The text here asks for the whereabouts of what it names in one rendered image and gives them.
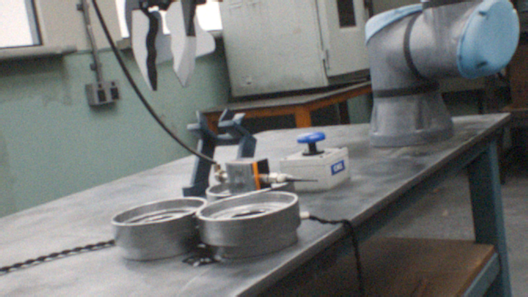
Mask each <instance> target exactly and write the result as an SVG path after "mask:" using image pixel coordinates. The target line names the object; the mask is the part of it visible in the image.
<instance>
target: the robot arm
mask: <svg viewBox="0 0 528 297"><path fill-rule="evenodd" d="M206 3H207V0H125V3H124V17H125V23H126V29H127V33H128V37H129V40H130V44H131V45H132V46H133V50H134V53H135V57H136V59H137V63H138V65H139V67H140V69H141V72H142V74H143V77H144V79H145V81H146V83H148V86H149V89H150V90H151V91H157V70H156V64H161V63H163V62H166V61H168V60H170V59H171V58H172V57H174V72H175V74H176V76H177V77H178V80H179V82H180V83H181V85H182V88H188V86H189V84H190V82H191V79H192V77H193V70H194V66H195V58H197V57H202V56H205V55H207V54H209V53H212V52H214V51H215V41H214V38H212V36H211V34H209V33H208V32H207V31H205V30H204V29H203V28H202V27H201V26H200V24H199V21H198V17H197V13H196V10H197V6H203V5H206ZM154 7H157V10H158V11H157V10H153V11H150V9H152V8H154ZM159 11H161V12H166V14H165V21H166V26H167V29H168V31H169V32H170V36H171V40H170V39H169V38H168V37H167V36H166V35H165V33H164V30H163V15H162V13H160V12H159ZM365 33H366V41H365V45H366V46H367V50H368V62H369V69H370V76H371V82H372V88H373V95H374V108H373V112H372V117H371V121H370V125H369V131H368V139H369V145H371V146H373V147H378V148H398V147H409V146H416V145H427V144H431V143H435V142H440V141H442V140H445V139H448V138H452V137H453V136H455V130H454V123H453V120H452V118H451V116H450V113H449V112H448V110H447V108H446V106H445V103H444V101H443V99H442V96H441V94H440V89H439V80H441V79H464V78H467V79H477V78H479V77H482V76H489V75H492V74H495V73H497V72H499V71H500V70H503V69H504V68H505V67H506V66H507V65H508V63H509V61H510V60H511V57H512V55H513V54H515V51H516V47H517V45H518V40H519V18H518V15H517V12H516V11H515V9H513V8H512V4H511V3H510V2H509V1H508V0H421V4H416V5H408V6H404V7H401V8H399V9H395V10H391V11H389V12H386V13H381V14H380V15H377V16H374V17H373V18H372V19H369V20H368V23H367V24H366V26H365Z"/></svg>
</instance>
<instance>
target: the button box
mask: <svg viewBox="0 0 528 297"><path fill-rule="evenodd" d="M280 171H281V173H282V174H289V175H291V176H293V177H297V178H311V179H317V182H316V181H305V182H295V191H296V192H321V191H329V190H331V189H334V188H335V187H337V186H339V185H342V184H343V183H344V182H348V181H349V180H350V179H351V175H350V163H349V157H348V151H347V148H317V151H313V152H309V149H304V150H302V151H300V152H297V153H296V154H295V155H291V156H288V157H286V158H284V159H281V160H280Z"/></svg>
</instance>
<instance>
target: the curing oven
mask: <svg viewBox="0 0 528 297"><path fill-rule="evenodd" d="M218 7H219V13H220V19H221V25H222V34H223V40H224V45H225V55H226V56H227V61H228V66H229V77H230V82H231V87H232V93H233V97H238V96H243V102H247V101H250V98H249V96H248V95H253V94H267V93H274V92H282V91H289V90H303V89H311V88H318V87H319V86H320V87H321V94H324V93H327V92H328V88H327V86H328V85H332V84H336V83H341V82H346V81H348V80H351V79H357V78H361V77H365V76H366V80H367V81H369V80H371V76H370V69H369V56H368V50H367V46H366V45H365V41H366V33H365V26H366V24H367V23H368V20H369V19H372V18H373V17H374V10H373V3H372V0H223V2H218Z"/></svg>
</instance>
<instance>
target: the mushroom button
mask: <svg viewBox="0 0 528 297"><path fill-rule="evenodd" d="M325 138H326V137H325V134H324V133H323V132H320V131H316V132H309V133H304V134H300V135H299V136H298V137H297V143H298V144H308V149H309V152H313V151H317V146H316V142H320V141H323V140H324V139H325Z"/></svg>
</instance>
